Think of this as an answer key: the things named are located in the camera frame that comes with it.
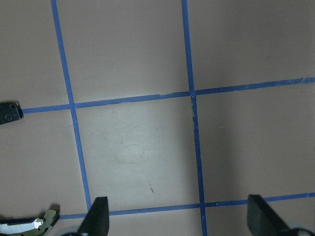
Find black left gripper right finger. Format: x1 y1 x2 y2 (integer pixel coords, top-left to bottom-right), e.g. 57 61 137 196
247 195 295 236

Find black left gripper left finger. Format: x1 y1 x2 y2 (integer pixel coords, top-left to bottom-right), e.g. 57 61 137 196
76 197 109 236

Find curved brake shoe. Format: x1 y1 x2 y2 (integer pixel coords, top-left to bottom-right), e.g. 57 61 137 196
0 204 60 236

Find black metal brake pad plate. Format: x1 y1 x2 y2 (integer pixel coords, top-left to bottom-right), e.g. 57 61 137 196
0 101 24 125

